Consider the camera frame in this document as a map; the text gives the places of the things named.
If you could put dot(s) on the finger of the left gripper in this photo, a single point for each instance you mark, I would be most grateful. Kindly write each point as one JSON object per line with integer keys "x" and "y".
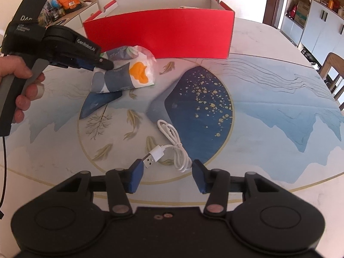
{"x": 97, "y": 62}
{"x": 85, "y": 47}

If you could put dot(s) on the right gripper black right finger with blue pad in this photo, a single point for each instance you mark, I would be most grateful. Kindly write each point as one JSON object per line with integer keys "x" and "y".
{"x": 216, "y": 183}

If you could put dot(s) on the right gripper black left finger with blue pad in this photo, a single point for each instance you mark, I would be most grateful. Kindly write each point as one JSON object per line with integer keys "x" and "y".
{"x": 119, "y": 184}

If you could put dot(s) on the person's left hand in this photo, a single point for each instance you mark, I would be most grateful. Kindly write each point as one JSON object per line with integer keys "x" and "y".
{"x": 15, "y": 65}

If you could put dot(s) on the white sideboard cabinet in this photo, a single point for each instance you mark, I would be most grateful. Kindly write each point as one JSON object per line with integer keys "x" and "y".
{"x": 76, "y": 19}

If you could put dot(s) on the red cardboard box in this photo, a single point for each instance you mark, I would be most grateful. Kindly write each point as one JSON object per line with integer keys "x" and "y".
{"x": 167, "y": 28}

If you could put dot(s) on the white tall cabinet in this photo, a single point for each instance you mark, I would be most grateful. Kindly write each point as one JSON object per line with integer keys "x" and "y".
{"x": 322, "y": 33}

